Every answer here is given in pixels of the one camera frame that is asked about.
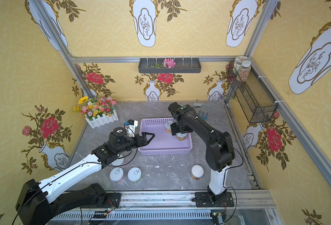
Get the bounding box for white-lid can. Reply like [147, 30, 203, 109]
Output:
[110, 167, 125, 184]
[127, 167, 143, 184]
[164, 121, 174, 134]
[191, 165, 204, 181]
[176, 133, 188, 141]

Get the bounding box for white-lid can behind arm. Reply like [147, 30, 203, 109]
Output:
[111, 154, 126, 168]

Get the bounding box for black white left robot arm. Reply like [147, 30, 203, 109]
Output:
[15, 127, 155, 225]

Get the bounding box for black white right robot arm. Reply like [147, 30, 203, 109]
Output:
[168, 102, 235, 198]

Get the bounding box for purple perforated plastic basket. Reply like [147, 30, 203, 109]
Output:
[139, 118, 193, 155]

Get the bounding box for blue yellow garden fork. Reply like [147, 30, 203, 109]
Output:
[198, 110, 209, 121]

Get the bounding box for flowers in white fence planter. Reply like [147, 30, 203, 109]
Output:
[73, 96, 119, 128]

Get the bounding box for pink flower on shelf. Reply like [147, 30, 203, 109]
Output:
[162, 58, 176, 68]

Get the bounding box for jar with white lid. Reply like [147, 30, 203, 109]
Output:
[236, 60, 251, 82]

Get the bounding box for jar with patterned lid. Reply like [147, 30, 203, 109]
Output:
[233, 56, 249, 73]

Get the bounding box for aluminium back crossbar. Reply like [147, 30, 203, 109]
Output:
[71, 55, 245, 64]

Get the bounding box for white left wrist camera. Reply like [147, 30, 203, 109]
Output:
[124, 120, 138, 137]

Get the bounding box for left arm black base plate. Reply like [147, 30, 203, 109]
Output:
[81, 192, 121, 209]

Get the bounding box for dark grey wall shelf tray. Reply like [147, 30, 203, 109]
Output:
[138, 57, 202, 74]

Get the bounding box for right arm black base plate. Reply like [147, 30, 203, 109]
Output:
[191, 191, 234, 208]

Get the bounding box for black wire mesh basket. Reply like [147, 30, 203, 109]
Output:
[230, 69, 278, 124]

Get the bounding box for aluminium front rail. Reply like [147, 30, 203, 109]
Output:
[52, 190, 276, 210]

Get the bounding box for aluminium frame post right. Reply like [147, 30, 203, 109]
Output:
[224, 0, 280, 102]

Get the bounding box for aluminium frame post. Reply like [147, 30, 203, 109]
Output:
[29, 1, 96, 97]
[224, 0, 280, 102]

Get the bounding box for aluminium frame post left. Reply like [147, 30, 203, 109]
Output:
[29, 1, 96, 97]

